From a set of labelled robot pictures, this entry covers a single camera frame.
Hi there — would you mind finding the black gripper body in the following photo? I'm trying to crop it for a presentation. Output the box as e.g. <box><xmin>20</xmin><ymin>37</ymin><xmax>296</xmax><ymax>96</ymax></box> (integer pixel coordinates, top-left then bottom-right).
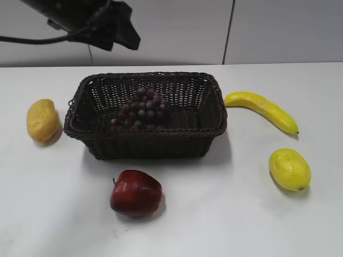
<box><xmin>23</xmin><ymin>0</ymin><xmax>140</xmax><ymax>51</ymax></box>

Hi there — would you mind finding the purple grape bunch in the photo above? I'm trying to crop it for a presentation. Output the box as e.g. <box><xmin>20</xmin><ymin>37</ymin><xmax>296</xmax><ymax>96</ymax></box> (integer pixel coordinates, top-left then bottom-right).
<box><xmin>110</xmin><ymin>87</ymin><xmax>169</xmax><ymax>132</ymax></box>

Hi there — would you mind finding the black wicker basket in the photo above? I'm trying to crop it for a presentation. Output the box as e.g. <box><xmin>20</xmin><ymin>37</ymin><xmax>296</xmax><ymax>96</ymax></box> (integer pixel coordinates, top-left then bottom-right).
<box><xmin>64</xmin><ymin>72</ymin><xmax>227</xmax><ymax>160</ymax></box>

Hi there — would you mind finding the yellow mango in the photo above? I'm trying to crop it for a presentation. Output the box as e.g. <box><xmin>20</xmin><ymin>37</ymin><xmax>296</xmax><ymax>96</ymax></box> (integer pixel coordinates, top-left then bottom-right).
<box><xmin>26</xmin><ymin>99</ymin><xmax>59</xmax><ymax>142</ymax></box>

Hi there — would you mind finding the red apple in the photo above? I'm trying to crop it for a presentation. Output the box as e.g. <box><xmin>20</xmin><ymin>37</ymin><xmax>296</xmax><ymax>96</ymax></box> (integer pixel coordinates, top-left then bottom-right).
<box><xmin>110</xmin><ymin>170</ymin><xmax>163</xmax><ymax>216</ymax></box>

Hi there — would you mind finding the yellow banana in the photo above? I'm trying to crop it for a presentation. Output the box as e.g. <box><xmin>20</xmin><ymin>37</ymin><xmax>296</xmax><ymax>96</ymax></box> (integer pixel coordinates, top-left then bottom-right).
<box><xmin>224</xmin><ymin>92</ymin><xmax>299</xmax><ymax>135</ymax></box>

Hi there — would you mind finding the yellow lemon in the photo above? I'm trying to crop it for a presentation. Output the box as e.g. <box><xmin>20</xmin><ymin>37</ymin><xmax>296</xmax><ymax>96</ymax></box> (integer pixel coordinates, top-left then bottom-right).
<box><xmin>269</xmin><ymin>148</ymin><xmax>311</xmax><ymax>192</ymax></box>

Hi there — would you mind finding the black cable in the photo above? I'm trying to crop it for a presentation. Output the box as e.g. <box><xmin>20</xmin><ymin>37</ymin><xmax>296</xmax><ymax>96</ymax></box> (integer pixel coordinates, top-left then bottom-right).
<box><xmin>0</xmin><ymin>0</ymin><xmax>112</xmax><ymax>45</ymax></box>

